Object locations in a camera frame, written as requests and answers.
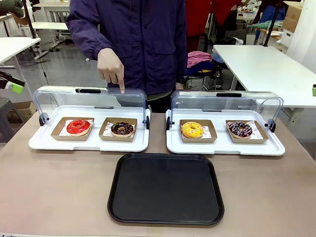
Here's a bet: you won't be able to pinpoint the clear display case lid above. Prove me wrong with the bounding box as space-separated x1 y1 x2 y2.
170 90 284 129
33 85 148 124

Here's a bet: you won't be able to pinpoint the black serving tray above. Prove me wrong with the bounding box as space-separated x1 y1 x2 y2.
107 152 225 226

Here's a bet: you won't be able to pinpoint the brown cardboard box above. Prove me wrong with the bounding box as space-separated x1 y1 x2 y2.
7 101 37 123

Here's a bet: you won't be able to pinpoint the person in blue clothes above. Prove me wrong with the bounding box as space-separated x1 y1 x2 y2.
256 0 288 25

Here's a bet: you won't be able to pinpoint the chocolate donut rainbow sprinkles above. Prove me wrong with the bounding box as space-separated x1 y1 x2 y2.
228 120 253 139

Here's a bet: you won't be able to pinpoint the person's right hand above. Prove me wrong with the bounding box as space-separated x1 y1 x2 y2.
96 47 125 94

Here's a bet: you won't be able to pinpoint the white storage box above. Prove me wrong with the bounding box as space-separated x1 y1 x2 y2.
281 28 297 47

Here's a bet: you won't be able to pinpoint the dark green jacket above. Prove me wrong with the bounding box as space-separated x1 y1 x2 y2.
0 0 24 18

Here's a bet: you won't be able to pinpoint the person's right forearm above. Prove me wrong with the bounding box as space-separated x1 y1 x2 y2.
66 22 113 61

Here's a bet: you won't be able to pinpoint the person in purple jacket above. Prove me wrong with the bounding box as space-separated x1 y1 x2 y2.
65 0 188 113

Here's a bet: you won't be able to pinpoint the black office chair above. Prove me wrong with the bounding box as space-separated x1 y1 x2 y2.
184 29 247 91

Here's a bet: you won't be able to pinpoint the blue cloth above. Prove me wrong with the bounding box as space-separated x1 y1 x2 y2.
186 60 225 76

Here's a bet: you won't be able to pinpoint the red glazed donut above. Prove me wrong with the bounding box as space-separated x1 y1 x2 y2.
66 119 91 137

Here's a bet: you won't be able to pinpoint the cardboard donut tray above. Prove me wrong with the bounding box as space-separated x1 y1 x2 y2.
225 119 269 145
179 119 218 144
50 117 95 141
98 117 138 143

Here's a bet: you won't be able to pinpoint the stacked cardboard box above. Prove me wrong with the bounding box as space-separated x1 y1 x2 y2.
282 1 306 34

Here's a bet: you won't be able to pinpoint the chocolate donut brown sprinkles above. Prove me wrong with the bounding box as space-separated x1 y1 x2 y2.
110 121 135 138

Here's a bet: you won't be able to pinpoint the white background desk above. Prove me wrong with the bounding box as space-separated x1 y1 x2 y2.
19 2 72 54

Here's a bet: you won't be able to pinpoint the black stand pole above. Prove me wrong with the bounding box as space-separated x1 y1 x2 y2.
263 0 281 47
21 0 40 45

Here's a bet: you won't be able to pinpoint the pink cloth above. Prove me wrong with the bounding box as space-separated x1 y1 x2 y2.
187 51 213 69

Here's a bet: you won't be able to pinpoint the yellow sprinkled donut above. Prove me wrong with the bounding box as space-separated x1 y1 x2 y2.
181 121 205 139

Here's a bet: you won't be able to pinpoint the printed white paper liner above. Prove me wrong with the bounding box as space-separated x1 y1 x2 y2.
227 120 263 139
60 118 94 137
181 122 212 139
103 121 136 138

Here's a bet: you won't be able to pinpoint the white side table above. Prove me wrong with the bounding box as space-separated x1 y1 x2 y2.
0 37 41 104

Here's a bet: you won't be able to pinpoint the black lid handle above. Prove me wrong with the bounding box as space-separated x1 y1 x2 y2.
216 92 242 98
75 88 102 94

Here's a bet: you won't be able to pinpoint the large white table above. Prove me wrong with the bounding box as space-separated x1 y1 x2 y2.
212 44 316 124

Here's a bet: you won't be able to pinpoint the person in red clothes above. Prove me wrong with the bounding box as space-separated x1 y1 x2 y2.
185 0 244 54

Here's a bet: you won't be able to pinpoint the white display case base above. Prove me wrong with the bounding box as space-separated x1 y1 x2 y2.
28 105 151 153
165 108 286 156

